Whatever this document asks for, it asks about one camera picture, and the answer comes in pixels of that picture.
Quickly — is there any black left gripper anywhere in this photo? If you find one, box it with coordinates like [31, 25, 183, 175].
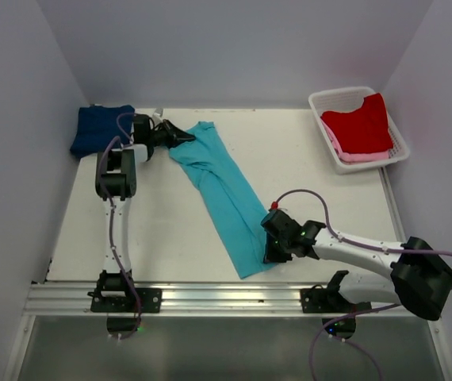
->
[148, 120, 194, 152]

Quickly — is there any turquoise t shirt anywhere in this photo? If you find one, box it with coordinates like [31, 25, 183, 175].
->
[169, 121, 275, 279]

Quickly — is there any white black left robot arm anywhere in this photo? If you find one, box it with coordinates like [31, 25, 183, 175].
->
[89, 108, 195, 313]

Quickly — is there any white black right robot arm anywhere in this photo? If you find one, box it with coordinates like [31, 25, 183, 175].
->
[261, 209, 452, 321]

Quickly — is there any folded navy blue t shirt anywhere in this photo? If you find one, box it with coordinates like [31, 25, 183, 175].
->
[70, 105, 135, 159]

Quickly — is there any pink t shirt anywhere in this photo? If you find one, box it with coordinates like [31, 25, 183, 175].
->
[323, 121, 389, 164]

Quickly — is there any red t shirt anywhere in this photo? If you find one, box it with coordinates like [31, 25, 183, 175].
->
[321, 93, 393, 153]

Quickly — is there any white plastic laundry basket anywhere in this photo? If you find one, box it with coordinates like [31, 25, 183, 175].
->
[308, 87, 410, 175]

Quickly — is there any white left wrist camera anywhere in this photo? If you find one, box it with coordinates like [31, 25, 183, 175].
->
[152, 108, 164, 120]

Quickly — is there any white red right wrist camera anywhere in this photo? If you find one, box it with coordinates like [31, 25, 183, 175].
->
[269, 200, 288, 212]

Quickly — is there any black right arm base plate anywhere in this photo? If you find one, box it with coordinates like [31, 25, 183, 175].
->
[300, 285, 372, 314]

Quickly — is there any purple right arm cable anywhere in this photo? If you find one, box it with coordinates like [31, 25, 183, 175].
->
[277, 189, 452, 381]

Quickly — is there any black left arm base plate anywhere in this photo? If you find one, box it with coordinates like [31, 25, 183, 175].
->
[87, 277, 163, 314]

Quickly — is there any aluminium mounting rail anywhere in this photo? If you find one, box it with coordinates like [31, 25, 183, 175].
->
[24, 164, 404, 317]

